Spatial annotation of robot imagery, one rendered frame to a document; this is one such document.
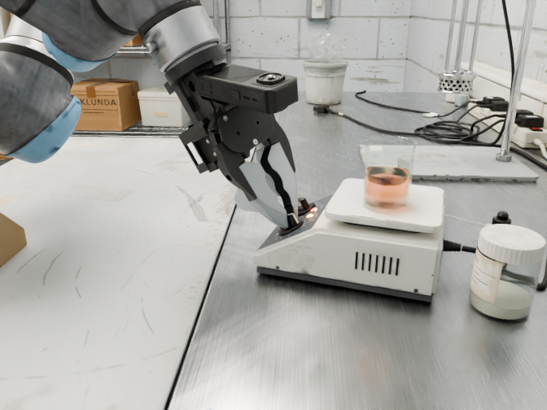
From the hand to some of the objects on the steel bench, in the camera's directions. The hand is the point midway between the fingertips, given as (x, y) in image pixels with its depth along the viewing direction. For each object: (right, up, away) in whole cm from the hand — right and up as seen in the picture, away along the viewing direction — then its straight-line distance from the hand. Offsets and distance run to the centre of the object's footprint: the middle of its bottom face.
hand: (289, 214), depth 56 cm
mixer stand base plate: (+31, +9, +41) cm, 52 cm away
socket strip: (+56, +20, +69) cm, 91 cm away
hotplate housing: (+8, -6, +3) cm, 11 cm away
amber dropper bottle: (+25, -6, +3) cm, 26 cm away
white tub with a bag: (+14, +34, +103) cm, 109 cm away
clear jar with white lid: (+22, -9, -5) cm, 24 cm away
